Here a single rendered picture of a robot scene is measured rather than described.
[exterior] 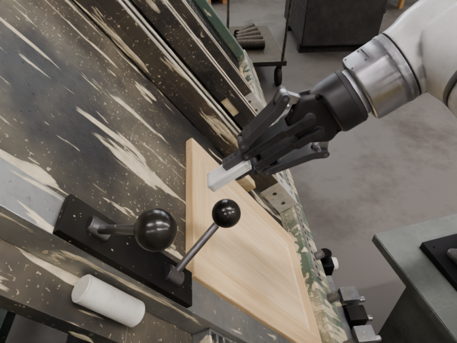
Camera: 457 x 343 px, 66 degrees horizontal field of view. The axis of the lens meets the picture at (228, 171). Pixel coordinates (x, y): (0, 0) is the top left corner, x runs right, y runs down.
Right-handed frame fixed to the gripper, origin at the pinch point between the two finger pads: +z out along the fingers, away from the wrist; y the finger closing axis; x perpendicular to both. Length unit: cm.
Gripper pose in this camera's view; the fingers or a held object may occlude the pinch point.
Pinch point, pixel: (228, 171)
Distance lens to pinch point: 51.6
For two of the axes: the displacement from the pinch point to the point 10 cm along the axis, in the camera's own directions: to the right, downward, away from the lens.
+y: -5.9, -5.8, -5.6
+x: 0.9, 6.5, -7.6
